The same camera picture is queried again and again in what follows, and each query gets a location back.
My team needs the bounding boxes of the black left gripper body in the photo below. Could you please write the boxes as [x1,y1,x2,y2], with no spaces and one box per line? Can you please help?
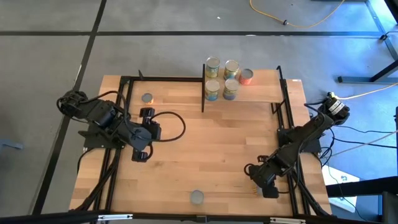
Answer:
[142,117,162,142]

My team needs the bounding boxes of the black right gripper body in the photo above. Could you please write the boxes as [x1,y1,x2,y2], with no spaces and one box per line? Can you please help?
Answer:
[248,161,277,190]

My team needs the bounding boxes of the short teal herringbone can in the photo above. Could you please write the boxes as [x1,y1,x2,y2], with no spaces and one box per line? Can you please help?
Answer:
[190,189,205,206]

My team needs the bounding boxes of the tall blue tomato-print can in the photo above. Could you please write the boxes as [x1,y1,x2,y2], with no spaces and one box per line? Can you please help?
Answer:
[205,79,221,102]

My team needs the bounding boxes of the tall blue yellow-green can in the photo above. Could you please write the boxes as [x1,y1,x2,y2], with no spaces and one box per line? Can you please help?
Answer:
[206,56,221,80]

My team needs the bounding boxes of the tall yellow purple can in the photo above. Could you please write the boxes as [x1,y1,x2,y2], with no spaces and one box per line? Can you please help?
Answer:
[223,77,240,101]

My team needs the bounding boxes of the short orange circle-print can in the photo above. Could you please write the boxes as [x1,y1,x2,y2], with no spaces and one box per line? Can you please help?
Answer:
[238,68,254,86]

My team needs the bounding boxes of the wooden shelf board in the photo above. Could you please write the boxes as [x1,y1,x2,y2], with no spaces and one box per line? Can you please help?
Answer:
[205,68,284,103]

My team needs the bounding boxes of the white paper sheet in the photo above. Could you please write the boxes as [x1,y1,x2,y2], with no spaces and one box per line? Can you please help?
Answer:
[322,164,361,213]

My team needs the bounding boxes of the black metal beam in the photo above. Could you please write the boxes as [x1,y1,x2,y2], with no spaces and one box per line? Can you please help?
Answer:
[325,175,398,197]

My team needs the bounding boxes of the black rig beam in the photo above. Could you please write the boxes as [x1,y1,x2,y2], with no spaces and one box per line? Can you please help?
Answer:
[0,210,398,224]

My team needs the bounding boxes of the blue floor tape piece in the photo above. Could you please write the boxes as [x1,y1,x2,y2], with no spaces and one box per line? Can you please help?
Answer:
[0,138,25,151]

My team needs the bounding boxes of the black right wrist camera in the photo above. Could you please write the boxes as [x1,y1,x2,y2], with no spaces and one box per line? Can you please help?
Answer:
[262,185,280,199]

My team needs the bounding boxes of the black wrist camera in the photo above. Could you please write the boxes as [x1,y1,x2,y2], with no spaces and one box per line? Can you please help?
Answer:
[262,185,280,199]
[139,106,155,118]

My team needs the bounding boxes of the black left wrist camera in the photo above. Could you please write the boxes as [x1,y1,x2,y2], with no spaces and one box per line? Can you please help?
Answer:
[139,106,155,118]

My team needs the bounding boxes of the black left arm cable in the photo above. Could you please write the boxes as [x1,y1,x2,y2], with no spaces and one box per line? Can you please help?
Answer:
[148,111,187,142]

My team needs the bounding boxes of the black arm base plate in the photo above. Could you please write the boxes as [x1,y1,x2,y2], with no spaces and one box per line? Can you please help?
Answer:
[277,129,322,154]
[78,124,128,149]

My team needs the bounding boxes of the silver bracket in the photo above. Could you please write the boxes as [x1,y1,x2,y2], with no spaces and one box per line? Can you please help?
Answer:
[269,217,306,224]
[97,213,134,222]

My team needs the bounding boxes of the black aluminium table frame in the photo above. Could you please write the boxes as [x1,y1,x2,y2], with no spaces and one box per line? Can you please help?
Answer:
[74,74,332,218]

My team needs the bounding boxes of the black shelf support frame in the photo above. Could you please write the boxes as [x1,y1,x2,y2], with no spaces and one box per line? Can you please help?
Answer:
[201,63,206,113]

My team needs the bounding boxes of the wooden shelf with black frame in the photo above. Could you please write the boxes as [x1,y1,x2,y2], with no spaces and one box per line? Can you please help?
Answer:
[271,65,289,115]

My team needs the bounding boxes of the beige floor cable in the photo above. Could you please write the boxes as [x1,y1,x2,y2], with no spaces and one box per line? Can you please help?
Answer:
[329,129,398,157]

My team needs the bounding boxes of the black floor cable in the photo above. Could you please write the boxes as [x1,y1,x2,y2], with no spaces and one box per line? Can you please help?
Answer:
[332,136,398,149]
[332,123,398,135]

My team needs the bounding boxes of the orange floor cable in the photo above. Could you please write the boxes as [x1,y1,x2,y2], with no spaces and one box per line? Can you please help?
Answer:
[337,82,398,100]

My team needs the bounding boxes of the yellow floor cable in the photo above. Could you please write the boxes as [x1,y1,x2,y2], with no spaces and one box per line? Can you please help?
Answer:
[249,0,346,29]

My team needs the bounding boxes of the black metal stand frame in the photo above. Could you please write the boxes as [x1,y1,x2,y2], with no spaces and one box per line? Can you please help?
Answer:
[337,0,398,84]

